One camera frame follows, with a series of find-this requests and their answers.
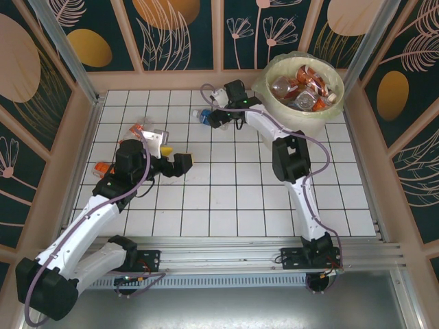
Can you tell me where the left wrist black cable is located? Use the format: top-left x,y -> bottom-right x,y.
135,181 -> 155,200

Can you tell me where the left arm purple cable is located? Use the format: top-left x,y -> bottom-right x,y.
23,130 -> 167,326

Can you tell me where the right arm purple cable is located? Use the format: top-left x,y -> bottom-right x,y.
200,83 -> 345,295

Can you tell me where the wide orange tan-cap bottle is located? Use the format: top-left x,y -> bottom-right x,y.
92,161 -> 118,180

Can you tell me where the grey metal sheet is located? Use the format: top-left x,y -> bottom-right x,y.
32,270 -> 421,329

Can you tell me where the green translucent bin liner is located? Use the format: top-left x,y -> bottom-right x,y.
252,50 -> 346,121

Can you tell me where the orange label clear bottle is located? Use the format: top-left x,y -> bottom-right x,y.
118,117 -> 154,147

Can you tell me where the white ribbed plastic bin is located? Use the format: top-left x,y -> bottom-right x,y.
259,56 -> 346,151

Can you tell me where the aluminium side rail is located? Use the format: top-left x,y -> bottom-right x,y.
61,97 -> 104,241
344,111 -> 389,241

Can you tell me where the blue label clear bottle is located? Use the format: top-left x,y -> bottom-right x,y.
191,108 -> 231,132

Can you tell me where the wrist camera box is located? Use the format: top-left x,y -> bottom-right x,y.
209,87 -> 230,108
141,128 -> 170,160

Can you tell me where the aluminium frame post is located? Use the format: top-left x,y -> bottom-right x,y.
27,0 -> 106,106
342,0 -> 401,95

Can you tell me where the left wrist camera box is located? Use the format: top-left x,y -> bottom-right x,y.
141,128 -> 170,160

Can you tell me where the slotted grey cable duct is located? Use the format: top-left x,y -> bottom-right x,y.
104,276 -> 309,289

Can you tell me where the brown coffee drink bottle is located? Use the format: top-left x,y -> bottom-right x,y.
295,64 -> 337,102

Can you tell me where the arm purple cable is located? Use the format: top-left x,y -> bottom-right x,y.
200,83 -> 345,295
23,130 -> 167,326

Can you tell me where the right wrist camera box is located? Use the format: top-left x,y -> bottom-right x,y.
209,87 -> 230,108

